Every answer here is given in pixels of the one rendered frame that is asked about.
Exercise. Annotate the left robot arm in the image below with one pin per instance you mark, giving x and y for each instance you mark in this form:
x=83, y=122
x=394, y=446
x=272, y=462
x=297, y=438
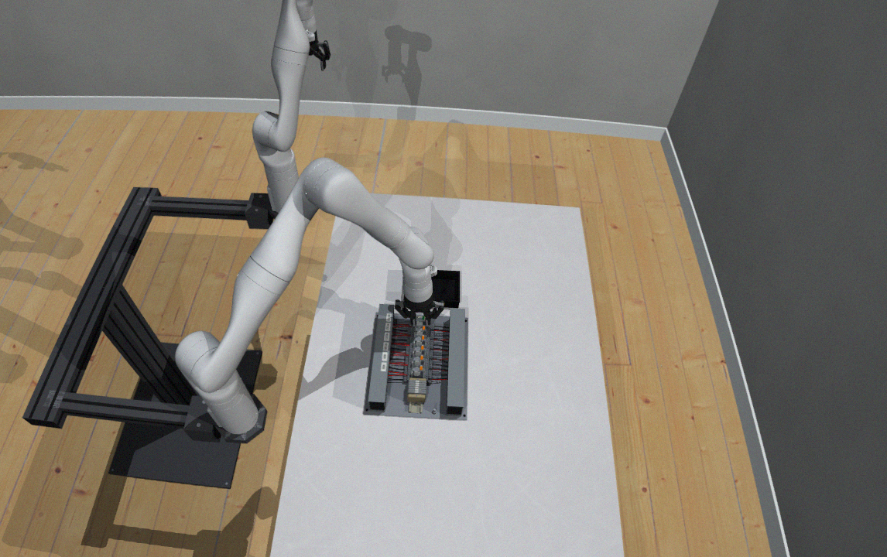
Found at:
x=289, y=60

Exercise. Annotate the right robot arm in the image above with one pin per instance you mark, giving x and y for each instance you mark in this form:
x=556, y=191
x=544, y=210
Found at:
x=336, y=190

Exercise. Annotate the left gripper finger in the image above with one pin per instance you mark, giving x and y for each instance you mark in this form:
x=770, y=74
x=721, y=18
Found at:
x=318, y=54

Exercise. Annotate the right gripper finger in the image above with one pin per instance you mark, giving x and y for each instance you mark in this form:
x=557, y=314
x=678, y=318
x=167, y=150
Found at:
x=403, y=311
x=439, y=307

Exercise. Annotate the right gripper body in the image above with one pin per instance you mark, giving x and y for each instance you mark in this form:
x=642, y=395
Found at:
x=429, y=304

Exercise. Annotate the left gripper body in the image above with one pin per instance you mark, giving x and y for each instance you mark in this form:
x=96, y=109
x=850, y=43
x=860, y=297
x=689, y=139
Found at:
x=314, y=44

